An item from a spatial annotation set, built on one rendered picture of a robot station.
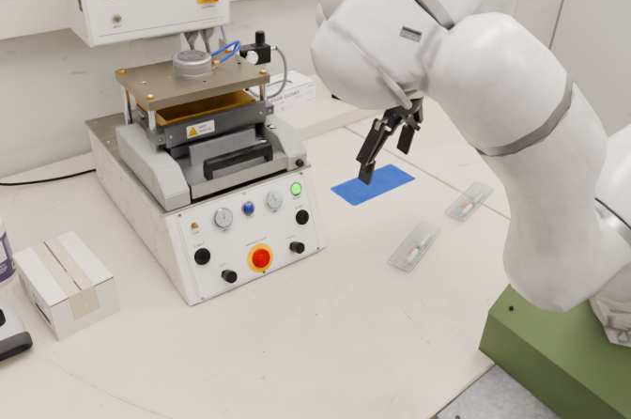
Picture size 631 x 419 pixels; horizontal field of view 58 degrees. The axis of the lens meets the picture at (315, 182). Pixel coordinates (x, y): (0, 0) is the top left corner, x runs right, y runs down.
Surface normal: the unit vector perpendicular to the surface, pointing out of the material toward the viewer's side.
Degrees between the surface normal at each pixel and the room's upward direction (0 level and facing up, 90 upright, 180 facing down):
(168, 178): 41
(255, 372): 0
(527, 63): 54
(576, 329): 45
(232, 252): 65
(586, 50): 90
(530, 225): 105
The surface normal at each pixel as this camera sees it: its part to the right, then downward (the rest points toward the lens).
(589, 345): -0.54, -0.39
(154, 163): 0.04, -0.84
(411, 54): -0.01, 0.16
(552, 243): -0.65, 0.48
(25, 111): 0.64, 0.44
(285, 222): 0.55, 0.06
